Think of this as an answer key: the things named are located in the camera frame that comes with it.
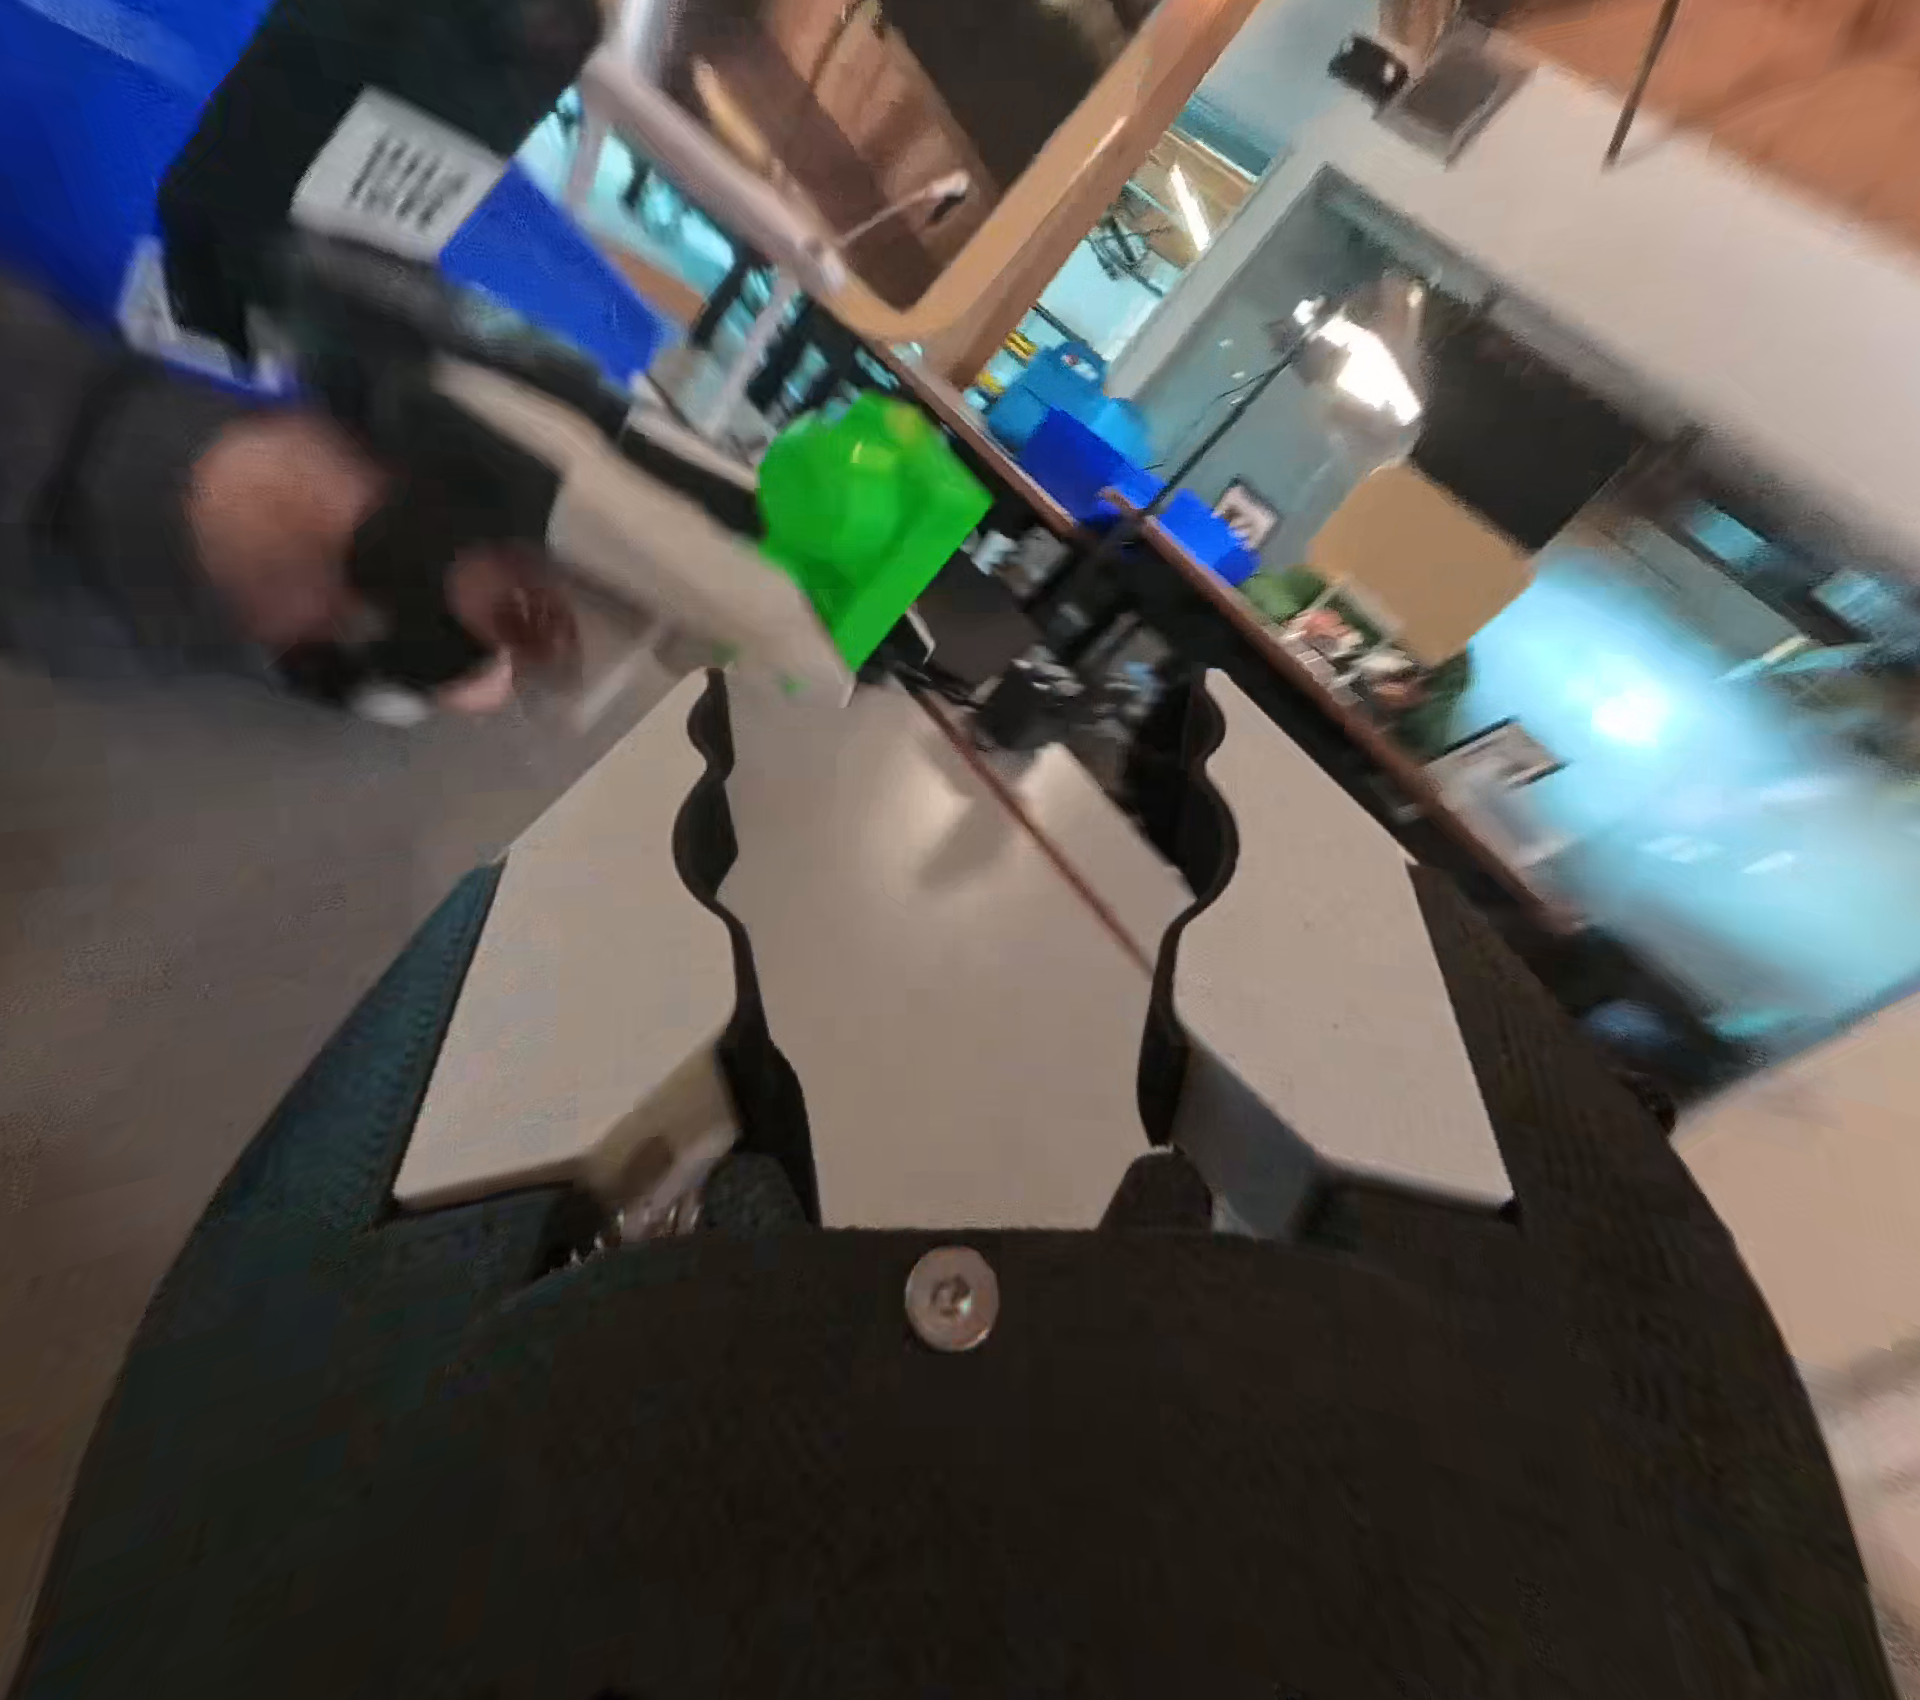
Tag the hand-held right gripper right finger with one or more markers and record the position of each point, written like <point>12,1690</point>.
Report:
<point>1321,980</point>

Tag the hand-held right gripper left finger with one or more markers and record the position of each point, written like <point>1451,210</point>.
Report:
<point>571,980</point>

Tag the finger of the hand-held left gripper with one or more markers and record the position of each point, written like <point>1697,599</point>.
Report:
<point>600,424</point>
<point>704,591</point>

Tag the green plastic block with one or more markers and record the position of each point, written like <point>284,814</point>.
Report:
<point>870,514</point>

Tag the large blue plastic bin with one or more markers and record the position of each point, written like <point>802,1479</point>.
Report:
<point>91,81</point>

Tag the person's left forearm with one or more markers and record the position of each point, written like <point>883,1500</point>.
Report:
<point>91,501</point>

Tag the person's left hand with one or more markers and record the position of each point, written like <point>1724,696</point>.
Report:
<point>278,531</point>

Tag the brown-topped desk black legs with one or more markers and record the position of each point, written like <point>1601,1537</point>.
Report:
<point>990,440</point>
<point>1351,710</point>

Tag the framed marker sign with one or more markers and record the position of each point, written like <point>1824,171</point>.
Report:
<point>1245,514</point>
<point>1501,771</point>

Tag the light blue tool caddy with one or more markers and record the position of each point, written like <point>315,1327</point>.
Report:
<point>1065,411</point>

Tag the beige panel on white stand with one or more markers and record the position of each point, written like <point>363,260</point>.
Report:
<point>1419,561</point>

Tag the low blue plastic bin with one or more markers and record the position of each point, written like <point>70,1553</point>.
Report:
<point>1192,538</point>

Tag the wood-framed panel on stand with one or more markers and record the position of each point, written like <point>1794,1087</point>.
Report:
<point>1081,155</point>

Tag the black backdrop board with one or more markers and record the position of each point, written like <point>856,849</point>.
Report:
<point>1544,440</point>

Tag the light on black tripod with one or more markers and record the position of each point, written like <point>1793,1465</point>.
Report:
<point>1364,358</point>

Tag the black wall speaker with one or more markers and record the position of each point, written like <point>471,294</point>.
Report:
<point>1364,69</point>

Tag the white wall vent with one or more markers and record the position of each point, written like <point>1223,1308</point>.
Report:
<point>1448,95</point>

